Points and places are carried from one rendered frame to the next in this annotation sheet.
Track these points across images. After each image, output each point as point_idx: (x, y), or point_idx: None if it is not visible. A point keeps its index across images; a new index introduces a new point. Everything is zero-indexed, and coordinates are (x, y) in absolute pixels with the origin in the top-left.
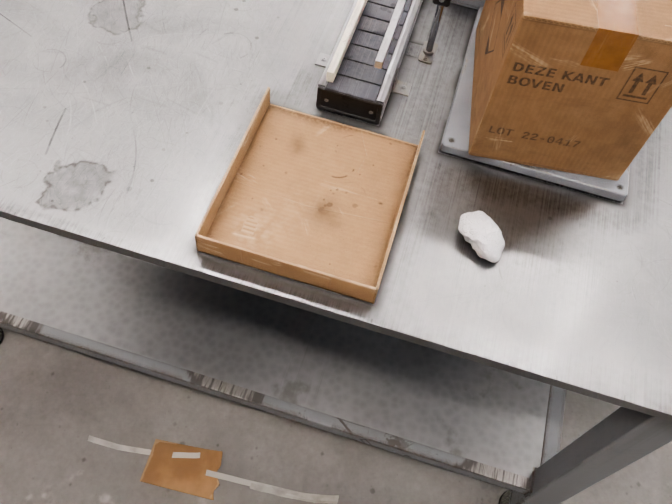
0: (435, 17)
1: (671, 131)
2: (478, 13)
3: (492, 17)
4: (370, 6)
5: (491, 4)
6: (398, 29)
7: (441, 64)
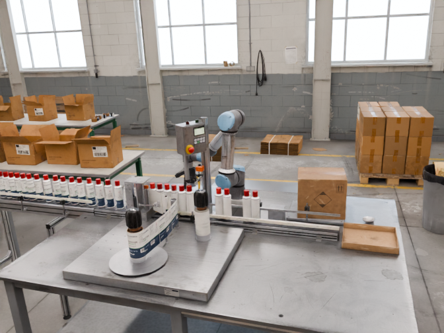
0: (307, 215)
1: None
2: (289, 217)
3: (316, 201)
4: (301, 227)
5: (308, 203)
6: None
7: None
